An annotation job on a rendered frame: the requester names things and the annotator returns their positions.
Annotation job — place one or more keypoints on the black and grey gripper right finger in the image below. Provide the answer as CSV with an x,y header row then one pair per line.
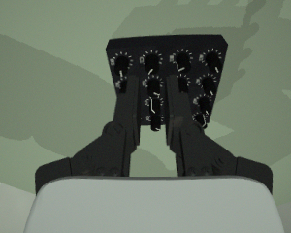
x,y
196,153

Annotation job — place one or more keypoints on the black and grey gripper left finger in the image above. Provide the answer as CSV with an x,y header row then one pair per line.
x,y
110,152

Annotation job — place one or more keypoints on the black knob box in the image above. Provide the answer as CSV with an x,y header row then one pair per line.
x,y
169,54

